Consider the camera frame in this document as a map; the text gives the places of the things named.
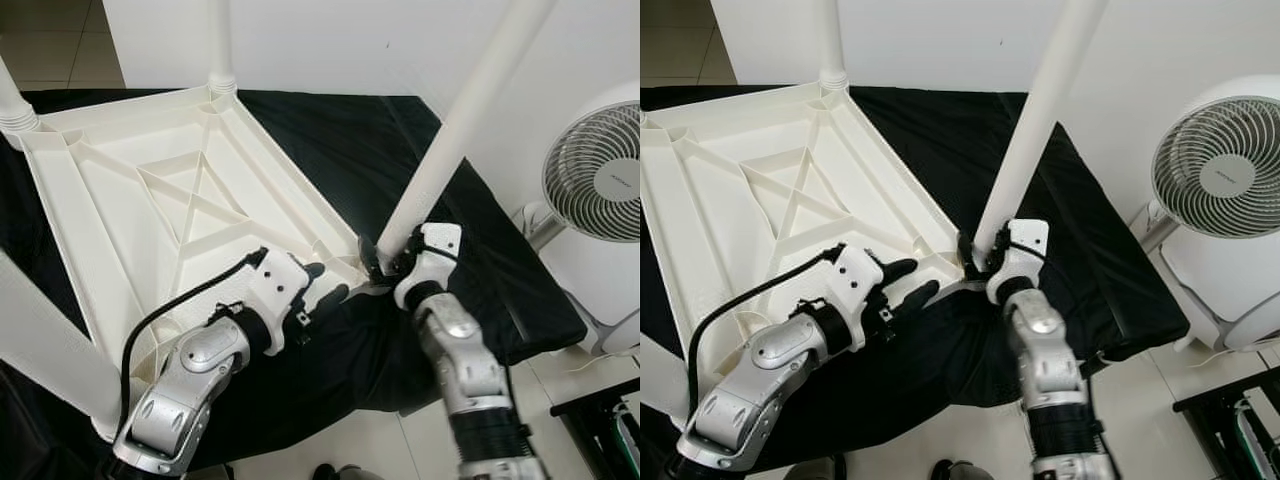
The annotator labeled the white plastic ribbed tabletop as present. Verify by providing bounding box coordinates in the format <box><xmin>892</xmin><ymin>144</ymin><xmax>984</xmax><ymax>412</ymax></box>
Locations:
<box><xmin>640</xmin><ymin>80</ymin><xmax>973</xmax><ymax>401</ymax></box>
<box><xmin>18</xmin><ymin>84</ymin><xmax>376</xmax><ymax>421</ymax></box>

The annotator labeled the grey robot right foot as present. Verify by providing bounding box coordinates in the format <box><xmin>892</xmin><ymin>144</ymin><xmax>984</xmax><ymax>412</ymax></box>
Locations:
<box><xmin>930</xmin><ymin>458</ymin><xmax>996</xmax><ymax>480</ymax></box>
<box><xmin>312</xmin><ymin>462</ymin><xmax>386</xmax><ymax>480</ymax></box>

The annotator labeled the white domed appliance grey band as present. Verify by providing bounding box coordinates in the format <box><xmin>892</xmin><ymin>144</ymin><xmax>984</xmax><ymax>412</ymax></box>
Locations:
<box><xmin>1160</xmin><ymin>235</ymin><xmax>1280</xmax><ymax>353</ymax></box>
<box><xmin>540</xmin><ymin>235</ymin><xmax>641</xmax><ymax>356</ymax></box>

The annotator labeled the black floor stand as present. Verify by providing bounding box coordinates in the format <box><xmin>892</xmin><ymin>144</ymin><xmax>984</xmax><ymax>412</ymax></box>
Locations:
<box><xmin>1172</xmin><ymin>365</ymin><xmax>1280</xmax><ymax>480</ymax></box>
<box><xmin>550</xmin><ymin>378</ymin><xmax>641</xmax><ymax>480</ymax></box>

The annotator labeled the white green boxy device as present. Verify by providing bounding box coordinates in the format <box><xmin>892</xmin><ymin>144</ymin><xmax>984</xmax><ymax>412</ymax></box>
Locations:
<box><xmin>610</xmin><ymin>400</ymin><xmax>641</xmax><ymax>471</ymax></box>
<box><xmin>1240</xmin><ymin>385</ymin><xmax>1280</xmax><ymax>471</ymax></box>

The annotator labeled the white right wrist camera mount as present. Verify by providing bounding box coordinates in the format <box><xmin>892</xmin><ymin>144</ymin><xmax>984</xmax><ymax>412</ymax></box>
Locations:
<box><xmin>985</xmin><ymin>218</ymin><xmax>1051</xmax><ymax>304</ymax></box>
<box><xmin>393</xmin><ymin>222</ymin><xmax>464</xmax><ymax>309</ymax></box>

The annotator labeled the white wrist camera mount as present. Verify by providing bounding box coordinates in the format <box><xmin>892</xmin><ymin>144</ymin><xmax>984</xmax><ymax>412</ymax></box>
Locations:
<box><xmin>393</xmin><ymin>222</ymin><xmax>464</xmax><ymax>309</ymax></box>
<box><xmin>985</xmin><ymin>218</ymin><xmax>1051</xmax><ymax>304</ymax></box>
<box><xmin>245</xmin><ymin>250</ymin><xmax>311</xmax><ymax>353</ymax></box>
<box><xmin>822</xmin><ymin>243</ymin><xmax>886</xmax><ymax>346</ymax></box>

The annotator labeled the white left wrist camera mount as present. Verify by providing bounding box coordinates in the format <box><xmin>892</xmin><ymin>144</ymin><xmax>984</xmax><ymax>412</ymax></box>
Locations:
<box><xmin>822</xmin><ymin>243</ymin><xmax>886</xmax><ymax>346</ymax></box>
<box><xmin>245</xmin><ymin>250</ymin><xmax>311</xmax><ymax>353</ymax></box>

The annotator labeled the white pedestal fan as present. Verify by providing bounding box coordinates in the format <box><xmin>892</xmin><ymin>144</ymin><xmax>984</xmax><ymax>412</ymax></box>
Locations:
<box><xmin>1130</xmin><ymin>75</ymin><xmax>1280</xmax><ymax>251</ymax></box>
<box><xmin>520</xmin><ymin>80</ymin><xmax>641</xmax><ymax>251</ymax></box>

